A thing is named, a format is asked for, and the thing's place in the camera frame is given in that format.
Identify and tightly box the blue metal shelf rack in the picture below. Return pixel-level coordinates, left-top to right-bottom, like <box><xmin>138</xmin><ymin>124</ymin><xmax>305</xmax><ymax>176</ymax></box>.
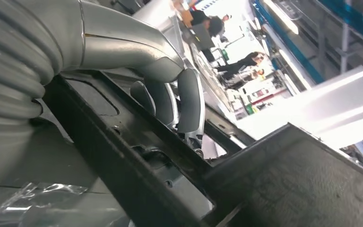
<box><xmin>251</xmin><ymin>0</ymin><xmax>363</xmax><ymax>85</ymax></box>

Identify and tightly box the person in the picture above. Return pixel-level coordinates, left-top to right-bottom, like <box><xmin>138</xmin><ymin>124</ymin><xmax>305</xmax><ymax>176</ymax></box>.
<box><xmin>216</xmin><ymin>52</ymin><xmax>267</xmax><ymax>79</ymax></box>
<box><xmin>190</xmin><ymin>9</ymin><xmax>232</xmax><ymax>38</ymax></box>

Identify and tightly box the white car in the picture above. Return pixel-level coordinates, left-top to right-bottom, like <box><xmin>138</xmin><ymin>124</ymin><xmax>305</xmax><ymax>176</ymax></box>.
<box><xmin>236</xmin><ymin>65</ymin><xmax>363</xmax><ymax>176</ymax></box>

